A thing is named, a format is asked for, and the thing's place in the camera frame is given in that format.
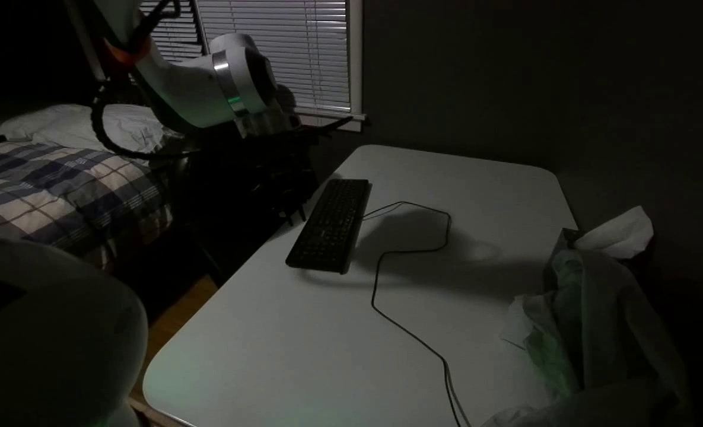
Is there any bed with plaid blanket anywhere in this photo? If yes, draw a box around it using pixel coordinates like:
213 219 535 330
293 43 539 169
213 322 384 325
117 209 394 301
0 140 175 270

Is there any crumpled white paper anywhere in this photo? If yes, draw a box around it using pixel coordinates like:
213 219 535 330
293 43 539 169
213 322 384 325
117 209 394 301
573 205 655 260

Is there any black keyboard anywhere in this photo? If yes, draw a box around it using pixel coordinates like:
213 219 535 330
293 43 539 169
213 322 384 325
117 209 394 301
285 178 373 275

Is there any white pillow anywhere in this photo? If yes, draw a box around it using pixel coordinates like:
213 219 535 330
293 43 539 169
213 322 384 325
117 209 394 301
0 104 181 156

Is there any black cable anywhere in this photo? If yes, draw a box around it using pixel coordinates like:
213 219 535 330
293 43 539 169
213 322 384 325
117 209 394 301
360 201 472 427

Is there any window with white blinds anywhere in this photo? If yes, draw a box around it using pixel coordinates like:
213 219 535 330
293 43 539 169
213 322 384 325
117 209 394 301
139 0 365 124

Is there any crumpled translucent plastic bag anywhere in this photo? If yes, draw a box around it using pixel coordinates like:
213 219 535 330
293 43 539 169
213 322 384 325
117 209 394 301
481 228 694 427

